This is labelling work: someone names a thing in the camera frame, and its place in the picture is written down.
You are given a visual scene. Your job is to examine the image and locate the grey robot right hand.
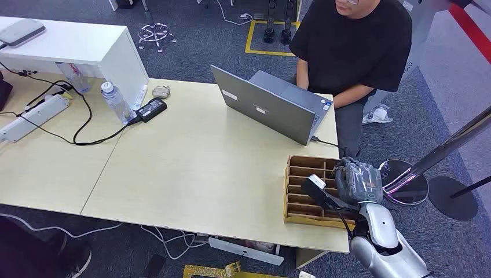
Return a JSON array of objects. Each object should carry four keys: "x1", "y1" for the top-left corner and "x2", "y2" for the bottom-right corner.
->
[{"x1": 332, "y1": 156, "x2": 384, "y2": 207}]

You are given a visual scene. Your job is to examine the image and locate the brown slotted card organizer box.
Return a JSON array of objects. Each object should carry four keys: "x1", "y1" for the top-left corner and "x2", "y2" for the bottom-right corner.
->
[{"x1": 283, "y1": 155, "x2": 360, "y2": 231}]

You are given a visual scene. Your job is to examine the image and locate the person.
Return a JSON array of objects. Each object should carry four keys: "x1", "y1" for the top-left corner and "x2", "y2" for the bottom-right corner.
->
[{"x1": 288, "y1": 0, "x2": 413, "y2": 159}]

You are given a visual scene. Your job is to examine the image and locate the crumpled white plastic bag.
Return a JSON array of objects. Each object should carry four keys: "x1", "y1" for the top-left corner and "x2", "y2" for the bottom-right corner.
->
[{"x1": 361, "y1": 103, "x2": 394, "y2": 126}]

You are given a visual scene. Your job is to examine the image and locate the black stanchion base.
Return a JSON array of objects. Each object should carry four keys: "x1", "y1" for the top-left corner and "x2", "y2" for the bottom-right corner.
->
[{"x1": 427, "y1": 175, "x2": 491, "y2": 222}]

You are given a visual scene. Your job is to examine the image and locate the grey laptop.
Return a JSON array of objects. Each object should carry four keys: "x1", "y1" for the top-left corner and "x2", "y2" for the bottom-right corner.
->
[{"x1": 210, "y1": 64, "x2": 334, "y2": 147}]

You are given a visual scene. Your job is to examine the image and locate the white long power strip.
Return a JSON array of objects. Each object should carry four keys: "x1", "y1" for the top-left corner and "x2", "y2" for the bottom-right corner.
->
[{"x1": 208, "y1": 236, "x2": 285, "y2": 267}]

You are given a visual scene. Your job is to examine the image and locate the yellow cardboard piece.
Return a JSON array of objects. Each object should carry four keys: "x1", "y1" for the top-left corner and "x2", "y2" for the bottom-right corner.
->
[{"x1": 182, "y1": 261, "x2": 287, "y2": 278}]

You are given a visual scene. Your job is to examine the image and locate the black robot legs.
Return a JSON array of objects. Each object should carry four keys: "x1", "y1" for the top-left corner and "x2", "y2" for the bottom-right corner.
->
[{"x1": 263, "y1": 0, "x2": 297, "y2": 46}]

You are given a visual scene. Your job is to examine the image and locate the yellow floor tape square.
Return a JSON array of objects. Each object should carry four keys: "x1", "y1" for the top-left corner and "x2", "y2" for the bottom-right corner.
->
[{"x1": 244, "y1": 20, "x2": 302, "y2": 57}]

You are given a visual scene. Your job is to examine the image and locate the red barrier belt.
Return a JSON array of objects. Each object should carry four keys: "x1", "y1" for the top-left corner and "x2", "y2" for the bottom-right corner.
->
[{"x1": 448, "y1": 3, "x2": 491, "y2": 65}]

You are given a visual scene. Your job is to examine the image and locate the grey earbuds case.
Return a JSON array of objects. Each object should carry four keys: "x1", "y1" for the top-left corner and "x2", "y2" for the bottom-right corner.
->
[{"x1": 152, "y1": 85, "x2": 171, "y2": 100}]

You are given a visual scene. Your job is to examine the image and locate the black laptop power adapter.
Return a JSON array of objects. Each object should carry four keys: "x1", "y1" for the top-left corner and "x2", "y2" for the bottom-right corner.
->
[{"x1": 135, "y1": 97, "x2": 168, "y2": 124}]

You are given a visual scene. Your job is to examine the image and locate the chrome stool base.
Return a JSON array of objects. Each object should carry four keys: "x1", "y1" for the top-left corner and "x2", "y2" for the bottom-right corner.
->
[{"x1": 137, "y1": 22, "x2": 178, "y2": 54}]

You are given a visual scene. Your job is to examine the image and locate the clear plastic water bottle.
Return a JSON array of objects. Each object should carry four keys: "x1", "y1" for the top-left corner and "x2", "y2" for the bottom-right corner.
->
[{"x1": 100, "y1": 81, "x2": 134, "y2": 126}]

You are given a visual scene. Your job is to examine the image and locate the black shoe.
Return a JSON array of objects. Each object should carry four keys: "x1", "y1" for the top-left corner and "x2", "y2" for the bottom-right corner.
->
[{"x1": 0, "y1": 218, "x2": 93, "y2": 278}]

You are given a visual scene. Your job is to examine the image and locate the clear bottle with red label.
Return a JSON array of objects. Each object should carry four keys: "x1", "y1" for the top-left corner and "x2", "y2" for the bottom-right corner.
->
[{"x1": 55, "y1": 62, "x2": 93, "y2": 95}]

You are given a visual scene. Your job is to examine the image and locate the white desk riser shelf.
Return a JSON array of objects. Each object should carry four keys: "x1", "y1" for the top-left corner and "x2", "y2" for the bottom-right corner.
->
[{"x1": 0, "y1": 16, "x2": 150, "y2": 112}]

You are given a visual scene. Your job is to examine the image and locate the grey flat device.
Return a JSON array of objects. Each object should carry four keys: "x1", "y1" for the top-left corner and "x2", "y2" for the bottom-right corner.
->
[{"x1": 0, "y1": 18, "x2": 47, "y2": 49}]

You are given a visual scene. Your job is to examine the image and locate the black and white wrist camera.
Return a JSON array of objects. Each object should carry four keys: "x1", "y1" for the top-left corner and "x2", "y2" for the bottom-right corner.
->
[{"x1": 301, "y1": 174, "x2": 340, "y2": 211}]

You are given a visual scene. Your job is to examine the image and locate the black laptop charging cable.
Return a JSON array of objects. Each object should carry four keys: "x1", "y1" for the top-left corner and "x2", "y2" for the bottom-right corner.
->
[{"x1": 310, "y1": 136, "x2": 343, "y2": 149}]

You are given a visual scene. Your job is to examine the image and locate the chrome stanchion post with base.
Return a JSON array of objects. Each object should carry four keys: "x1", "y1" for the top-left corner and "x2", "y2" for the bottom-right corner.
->
[{"x1": 378, "y1": 107, "x2": 491, "y2": 206}]

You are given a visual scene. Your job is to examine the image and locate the white cable under table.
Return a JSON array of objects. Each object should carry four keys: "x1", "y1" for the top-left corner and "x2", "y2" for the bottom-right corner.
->
[{"x1": 0, "y1": 213, "x2": 211, "y2": 261}]

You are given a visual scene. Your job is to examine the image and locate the white floor cable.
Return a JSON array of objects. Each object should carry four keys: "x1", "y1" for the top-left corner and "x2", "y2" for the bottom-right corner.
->
[{"x1": 214, "y1": 0, "x2": 254, "y2": 27}]

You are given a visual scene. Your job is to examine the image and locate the black power cable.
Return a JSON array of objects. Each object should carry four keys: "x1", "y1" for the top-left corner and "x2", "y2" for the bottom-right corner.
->
[{"x1": 0, "y1": 61, "x2": 142, "y2": 147}]

